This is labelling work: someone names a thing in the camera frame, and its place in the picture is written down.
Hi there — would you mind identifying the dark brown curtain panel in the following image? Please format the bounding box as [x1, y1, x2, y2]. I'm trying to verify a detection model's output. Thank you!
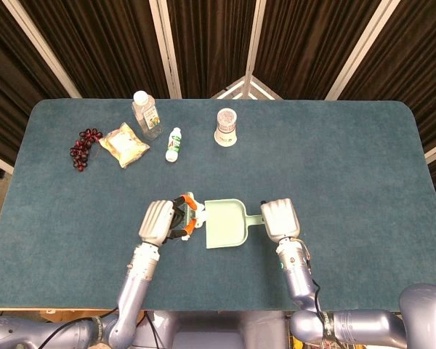
[339, 0, 436, 156]
[0, 0, 77, 167]
[253, 0, 382, 100]
[166, 0, 258, 100]
[20, 0, 172, 100]

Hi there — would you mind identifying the white cup with pink lid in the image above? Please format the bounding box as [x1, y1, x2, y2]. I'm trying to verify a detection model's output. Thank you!
[214, 108, 239, 148]

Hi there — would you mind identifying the white triangular frame base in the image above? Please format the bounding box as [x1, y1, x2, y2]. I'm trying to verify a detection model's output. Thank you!
[210, 75, 283, 100]

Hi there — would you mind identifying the black torso cable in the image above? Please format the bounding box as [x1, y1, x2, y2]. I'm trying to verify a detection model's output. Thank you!
[144, 310, 158, 349]

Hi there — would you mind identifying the clear plastic bottle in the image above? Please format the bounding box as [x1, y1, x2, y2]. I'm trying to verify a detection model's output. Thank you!
[132, 90, 164, 141]

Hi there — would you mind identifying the white paper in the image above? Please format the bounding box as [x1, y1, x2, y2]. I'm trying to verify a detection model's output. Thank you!
[182, 203, 209, 243]

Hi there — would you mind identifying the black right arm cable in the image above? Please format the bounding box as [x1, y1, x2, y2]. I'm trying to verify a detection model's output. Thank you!
[310, 278, 325, 314]

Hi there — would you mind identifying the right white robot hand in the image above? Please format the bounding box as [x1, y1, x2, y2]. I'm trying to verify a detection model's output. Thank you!
[259, 198, 302, 241]

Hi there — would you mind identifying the blue table mat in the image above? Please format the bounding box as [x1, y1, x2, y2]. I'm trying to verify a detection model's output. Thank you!
[0, 98, 436, 313]

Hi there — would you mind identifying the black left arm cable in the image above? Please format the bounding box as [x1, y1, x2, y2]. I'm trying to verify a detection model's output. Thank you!
[39, 307, 119, 345]

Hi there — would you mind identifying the small white green-label bottle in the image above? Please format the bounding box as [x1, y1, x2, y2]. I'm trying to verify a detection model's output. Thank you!
[164, 127, 183, 164]

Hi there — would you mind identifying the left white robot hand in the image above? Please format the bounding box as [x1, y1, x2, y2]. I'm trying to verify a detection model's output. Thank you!
[137, 194, 199, 246]

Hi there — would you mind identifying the dark red grape bunch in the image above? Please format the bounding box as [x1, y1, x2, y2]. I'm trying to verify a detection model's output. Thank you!
[69, 127, 105, 173]

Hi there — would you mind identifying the pale green dustpan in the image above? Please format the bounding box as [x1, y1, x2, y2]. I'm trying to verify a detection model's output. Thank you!
[204, 198, 265, 251]

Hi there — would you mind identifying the grey robot torso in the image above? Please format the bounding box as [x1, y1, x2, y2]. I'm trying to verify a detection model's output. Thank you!
[132, 310, 295, 349]

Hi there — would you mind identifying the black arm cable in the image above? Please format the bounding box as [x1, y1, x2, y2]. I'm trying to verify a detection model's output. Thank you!
[39, 307, 119, 345]
[310, 278, 325, 314]

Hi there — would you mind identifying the yellow snack bag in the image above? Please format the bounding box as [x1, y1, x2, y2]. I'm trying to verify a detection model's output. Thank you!
[99, 122, 151, 169]

